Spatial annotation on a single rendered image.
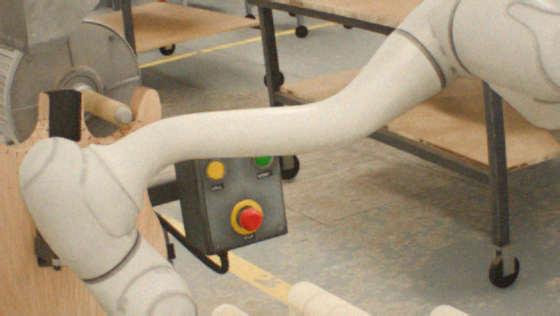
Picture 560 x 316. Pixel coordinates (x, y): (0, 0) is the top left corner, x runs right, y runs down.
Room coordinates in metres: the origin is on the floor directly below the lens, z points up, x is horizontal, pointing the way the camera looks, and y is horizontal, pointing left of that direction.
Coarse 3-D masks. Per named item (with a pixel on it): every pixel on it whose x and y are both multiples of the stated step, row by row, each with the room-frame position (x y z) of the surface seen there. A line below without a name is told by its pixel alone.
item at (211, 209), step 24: (192, 168) 1.97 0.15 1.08; (240, 168) 2.00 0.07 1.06; (264, 168) 2.01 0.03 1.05; (192, 192) 1.98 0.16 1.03; (216, 192) 1.97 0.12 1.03; (240, 192) 1.99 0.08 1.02; (264, 192) 2.01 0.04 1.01; (192, 216) 2.00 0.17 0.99; (216, 216) 1.97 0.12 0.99; (264, 216) 2.01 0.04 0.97; (192, 240) 2.02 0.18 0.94; (216, 240) 1.97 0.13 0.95; (240, 240) 1.99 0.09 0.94; (264, 240) 2.01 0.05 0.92; (216, 264) 2.03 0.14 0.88
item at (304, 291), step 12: (300, 288) 1.06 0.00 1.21; (312, 288) 1.05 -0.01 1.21; (288, 300) 1.06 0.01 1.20; (300, 300) 1.04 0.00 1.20; (312, 300) 1.03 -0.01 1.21; (324, 300) 1.02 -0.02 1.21; (336, 300) 1.01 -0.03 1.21; (300, 312) 1.04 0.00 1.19; (312, 312) 1.02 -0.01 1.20; (324, 312) 1.00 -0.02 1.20; (336, 312) 0.99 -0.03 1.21; (348, 312) 0.98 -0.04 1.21; (360, 312) 0.98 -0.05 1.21
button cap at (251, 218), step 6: (246, 210) 1.97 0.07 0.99; (252, 210) 1.98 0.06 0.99; (258, 210) 1.98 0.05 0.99; (240, 216) 1.97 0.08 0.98; (246, 216) 1.97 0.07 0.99; (252, 216) 1.97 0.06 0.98; (258, 216) 1.98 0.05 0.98; (240, 222) 1.97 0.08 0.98; (246, 222) 1.97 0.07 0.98; (252, 222) 1.97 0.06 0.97; (258, 222) 1.98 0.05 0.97; (246, 228) 1.97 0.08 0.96; (252, 228) 1.97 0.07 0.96
